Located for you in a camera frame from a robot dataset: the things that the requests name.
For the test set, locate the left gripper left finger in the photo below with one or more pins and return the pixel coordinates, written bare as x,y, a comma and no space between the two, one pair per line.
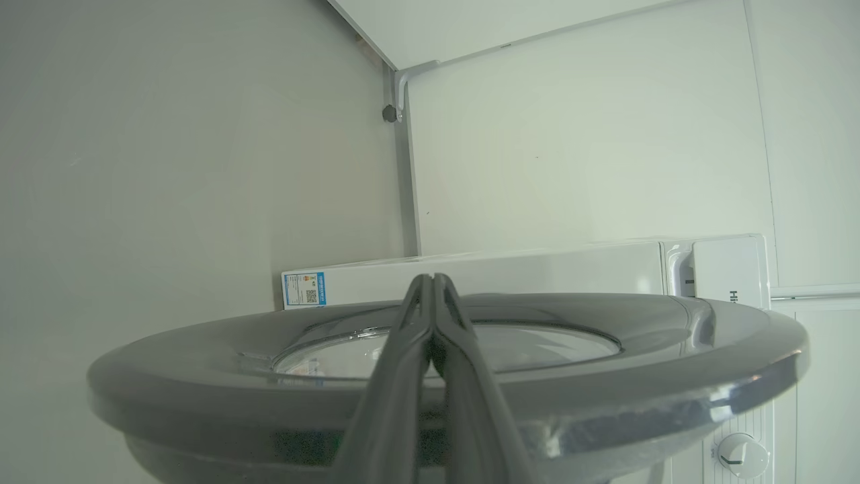
390,403

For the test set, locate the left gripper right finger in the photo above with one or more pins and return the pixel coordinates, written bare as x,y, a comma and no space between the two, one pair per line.
484,417

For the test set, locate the grey washing machine door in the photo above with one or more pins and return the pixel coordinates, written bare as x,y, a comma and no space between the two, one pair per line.
638,376

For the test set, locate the white front-load washing machine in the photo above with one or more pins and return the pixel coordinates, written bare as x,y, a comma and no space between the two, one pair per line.
537,269

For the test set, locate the white control knob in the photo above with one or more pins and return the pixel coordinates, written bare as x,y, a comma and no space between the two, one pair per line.
742,456

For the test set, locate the blue energy label sticker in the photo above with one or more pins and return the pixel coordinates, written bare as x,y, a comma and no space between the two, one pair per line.
304,290

